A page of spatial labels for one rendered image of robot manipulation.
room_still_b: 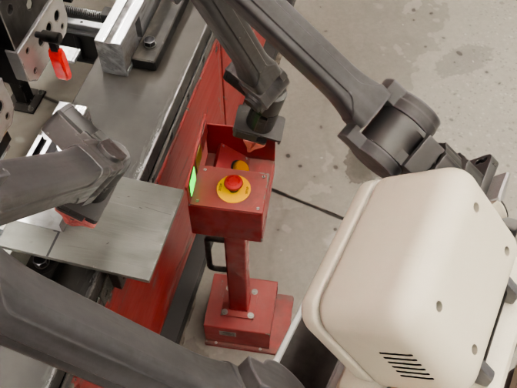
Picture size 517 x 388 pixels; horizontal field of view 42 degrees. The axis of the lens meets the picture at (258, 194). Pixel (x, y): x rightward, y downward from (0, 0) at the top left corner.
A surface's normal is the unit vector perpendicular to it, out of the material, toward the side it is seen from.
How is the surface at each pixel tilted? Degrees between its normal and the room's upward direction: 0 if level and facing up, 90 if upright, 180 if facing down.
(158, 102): 0
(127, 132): 0
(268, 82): 86
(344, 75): 41
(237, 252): 90
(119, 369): 69
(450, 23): 0
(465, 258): 48
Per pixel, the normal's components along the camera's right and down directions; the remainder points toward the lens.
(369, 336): -0.44, 0.74
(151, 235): 0.00, -0.56
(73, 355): 0.34, 0.51
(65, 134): -0.11, 0.11
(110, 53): -0.25, 0.80
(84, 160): 0.70, -0.63
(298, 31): 0.19, 0.09
